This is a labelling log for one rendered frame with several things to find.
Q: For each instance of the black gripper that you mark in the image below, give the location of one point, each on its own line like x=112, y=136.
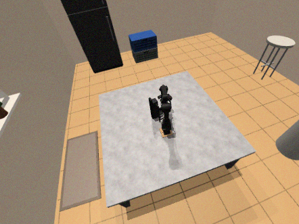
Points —
x=164, y=100

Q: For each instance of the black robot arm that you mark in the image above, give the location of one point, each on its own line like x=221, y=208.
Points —
x=166, y=108

